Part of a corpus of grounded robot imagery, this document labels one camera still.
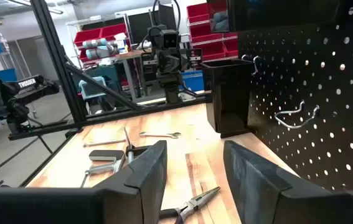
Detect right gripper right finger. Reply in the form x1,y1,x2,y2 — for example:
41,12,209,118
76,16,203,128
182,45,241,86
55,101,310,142
222,139,353,224

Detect silver combination wrench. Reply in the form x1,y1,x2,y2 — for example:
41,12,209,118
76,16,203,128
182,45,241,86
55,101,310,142
138,131,182,139

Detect black C-clamp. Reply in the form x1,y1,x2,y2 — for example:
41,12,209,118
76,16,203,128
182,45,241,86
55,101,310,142
123,126,152,163

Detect black metal pegboard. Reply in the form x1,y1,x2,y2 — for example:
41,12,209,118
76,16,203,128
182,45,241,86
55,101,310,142
237,0,353,192

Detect grey hacksaw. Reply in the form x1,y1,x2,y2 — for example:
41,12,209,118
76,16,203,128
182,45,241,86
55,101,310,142
79,149,126,189

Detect wooden workbench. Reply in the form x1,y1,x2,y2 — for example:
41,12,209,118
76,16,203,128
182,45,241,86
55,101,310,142
113,49,152,101

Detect red storage bin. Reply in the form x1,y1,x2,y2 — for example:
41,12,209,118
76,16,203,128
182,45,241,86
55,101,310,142
187,2,210,24
189,23,224,44
224,37,239,58
200,42,227,62
73,28,103,47
100,23,129,41

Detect tall narrow black bin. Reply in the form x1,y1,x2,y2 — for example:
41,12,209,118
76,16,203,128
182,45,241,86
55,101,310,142
200,58,254,139

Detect black aluminium table frame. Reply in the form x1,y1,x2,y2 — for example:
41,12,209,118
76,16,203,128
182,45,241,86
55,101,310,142
7,0,210,141

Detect silver double wire holder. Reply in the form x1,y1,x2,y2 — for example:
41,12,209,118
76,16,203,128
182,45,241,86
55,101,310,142
274,100,321,130

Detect light blue crate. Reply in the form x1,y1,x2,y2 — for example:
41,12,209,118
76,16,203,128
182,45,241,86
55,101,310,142
78,76,107,100

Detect needle-nose pliers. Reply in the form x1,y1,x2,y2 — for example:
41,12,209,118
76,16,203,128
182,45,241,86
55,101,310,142
159,185,222,224

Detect slim silver metal tool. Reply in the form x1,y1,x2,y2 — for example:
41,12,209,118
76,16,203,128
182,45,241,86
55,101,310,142
82,139,127,148

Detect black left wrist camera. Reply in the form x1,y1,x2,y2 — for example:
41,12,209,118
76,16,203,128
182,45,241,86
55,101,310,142
161,30,181,51

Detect black monitor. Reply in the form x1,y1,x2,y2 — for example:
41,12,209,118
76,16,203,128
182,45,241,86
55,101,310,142
128,9,153,44

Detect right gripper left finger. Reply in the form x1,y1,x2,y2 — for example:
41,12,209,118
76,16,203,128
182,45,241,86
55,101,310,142
93,139,168,224

